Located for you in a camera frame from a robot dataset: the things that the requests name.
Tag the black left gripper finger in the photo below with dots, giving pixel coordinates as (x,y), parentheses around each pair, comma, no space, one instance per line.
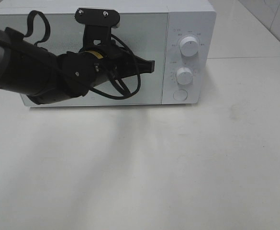
(142,66)

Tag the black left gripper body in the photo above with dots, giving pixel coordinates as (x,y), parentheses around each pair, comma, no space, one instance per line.
(112,57)

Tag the white microwave door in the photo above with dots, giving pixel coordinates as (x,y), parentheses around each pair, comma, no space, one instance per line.
(145,34)

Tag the white microwave knob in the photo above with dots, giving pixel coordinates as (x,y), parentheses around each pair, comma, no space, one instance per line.
(184,76)
(189,46)

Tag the round white door button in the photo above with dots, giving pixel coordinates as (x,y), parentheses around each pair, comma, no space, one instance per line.
(180,95)

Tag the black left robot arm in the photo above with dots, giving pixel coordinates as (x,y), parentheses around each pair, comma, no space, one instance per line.
(46,78)

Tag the white microwave oven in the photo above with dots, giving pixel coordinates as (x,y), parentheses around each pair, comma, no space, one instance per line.
(185,17)

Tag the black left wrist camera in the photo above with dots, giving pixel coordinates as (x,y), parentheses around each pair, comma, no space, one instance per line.
(98,25)

